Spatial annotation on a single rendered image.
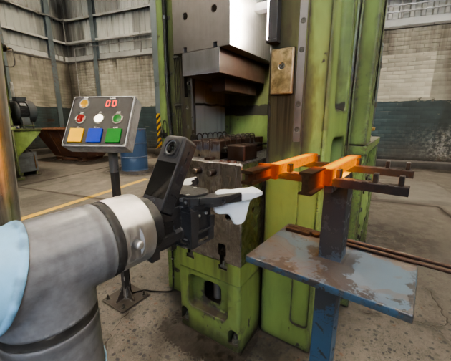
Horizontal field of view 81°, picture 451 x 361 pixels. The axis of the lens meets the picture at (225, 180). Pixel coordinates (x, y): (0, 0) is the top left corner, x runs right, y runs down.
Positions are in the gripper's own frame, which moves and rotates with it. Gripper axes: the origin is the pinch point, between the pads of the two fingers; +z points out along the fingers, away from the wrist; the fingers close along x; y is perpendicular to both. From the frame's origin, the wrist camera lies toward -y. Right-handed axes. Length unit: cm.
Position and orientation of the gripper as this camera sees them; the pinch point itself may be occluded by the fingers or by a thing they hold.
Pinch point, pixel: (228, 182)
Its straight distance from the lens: 50.1
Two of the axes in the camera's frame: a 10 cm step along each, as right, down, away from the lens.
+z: 6.0, -1.8, 7.8
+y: 0.0, 9.7, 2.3
